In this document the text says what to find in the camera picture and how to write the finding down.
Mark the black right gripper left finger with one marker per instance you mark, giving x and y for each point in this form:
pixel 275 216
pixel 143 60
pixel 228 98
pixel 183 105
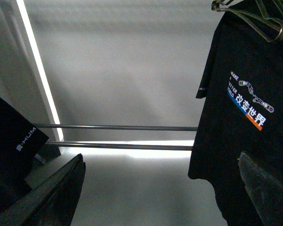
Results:
pixel 53 202

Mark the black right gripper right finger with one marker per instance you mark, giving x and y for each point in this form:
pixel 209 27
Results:
pixel 264 186

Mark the metal hanger on printed shirt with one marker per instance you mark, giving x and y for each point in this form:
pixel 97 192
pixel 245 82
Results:
pixel 248 16

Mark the black t-shirt with sleeve logo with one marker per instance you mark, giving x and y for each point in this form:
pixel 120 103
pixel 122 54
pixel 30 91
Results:
pixel 20 141

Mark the black printed hanging t-shirt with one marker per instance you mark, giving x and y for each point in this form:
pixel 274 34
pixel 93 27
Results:
pixel 242 85

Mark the white LED light strip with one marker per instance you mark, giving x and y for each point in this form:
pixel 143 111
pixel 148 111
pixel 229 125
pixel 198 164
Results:
pixel 35 61

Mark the lower chrome rack rail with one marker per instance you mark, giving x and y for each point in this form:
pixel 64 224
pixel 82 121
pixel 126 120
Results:
pixel 121 146

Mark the chrome rack rail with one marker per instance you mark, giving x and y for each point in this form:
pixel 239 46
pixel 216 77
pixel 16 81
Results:
pixel 121 146
pixel 118 127

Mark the upper chrome rack rail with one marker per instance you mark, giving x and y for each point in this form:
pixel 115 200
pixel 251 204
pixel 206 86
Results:
pixel 118 127

